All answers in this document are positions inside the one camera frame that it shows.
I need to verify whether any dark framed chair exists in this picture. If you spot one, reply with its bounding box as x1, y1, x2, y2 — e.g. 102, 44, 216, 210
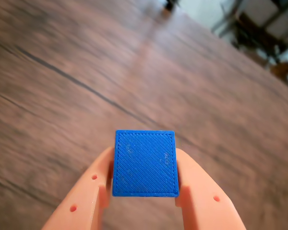
211, 0, 288, 84

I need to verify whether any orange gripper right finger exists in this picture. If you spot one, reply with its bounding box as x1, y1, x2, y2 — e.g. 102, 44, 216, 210
174, 148, 245, 230

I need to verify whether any blue cube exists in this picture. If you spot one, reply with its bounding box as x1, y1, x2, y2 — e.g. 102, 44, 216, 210
112, 129, 179, 197

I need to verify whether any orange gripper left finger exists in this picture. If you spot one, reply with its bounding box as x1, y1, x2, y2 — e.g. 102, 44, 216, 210
41, 147, 116, 230

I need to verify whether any dark stand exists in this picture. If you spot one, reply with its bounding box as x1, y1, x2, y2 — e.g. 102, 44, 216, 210
158, 0, 181, 12

